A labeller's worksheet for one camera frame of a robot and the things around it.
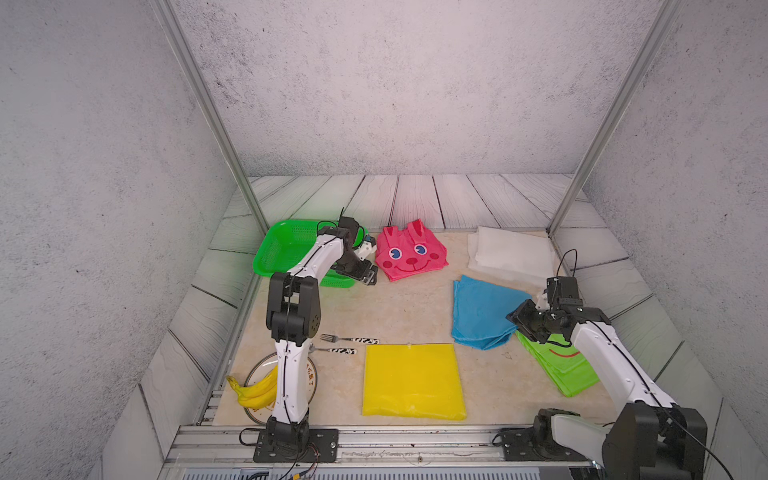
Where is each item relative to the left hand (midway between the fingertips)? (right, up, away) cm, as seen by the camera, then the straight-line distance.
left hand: (368, 276), depth 99 cm
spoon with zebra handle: (-8, -21, -10) cm, 25 cm away
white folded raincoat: (+56, +6, +12) cm, 58 cm away
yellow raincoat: (+16, -27, -15) cm, 35 cm away
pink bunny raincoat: (+16, +9, +14) cm, 23 cm away
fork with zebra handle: (-10, -19, -7) cm, 22 cm away
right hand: (+41, -10, -16) cm, 45 cm away
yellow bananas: (-26, -29, -22) cm, 45 cm away
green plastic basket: (-33, +12, +15) cm, 38 cm away
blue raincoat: (+35, -11, -5) cm, 37 cm away
